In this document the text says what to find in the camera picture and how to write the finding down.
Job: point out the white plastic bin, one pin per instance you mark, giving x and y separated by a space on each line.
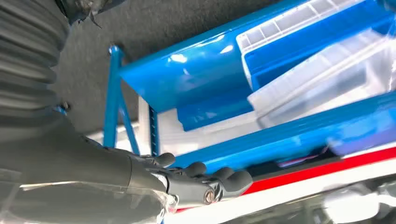
325 86
278 21

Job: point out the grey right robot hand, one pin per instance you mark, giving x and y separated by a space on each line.
77 167

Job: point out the blue metal shelf rack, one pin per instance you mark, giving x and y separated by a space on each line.
201 71

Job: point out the blue plastic bin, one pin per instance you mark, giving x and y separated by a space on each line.
294 61

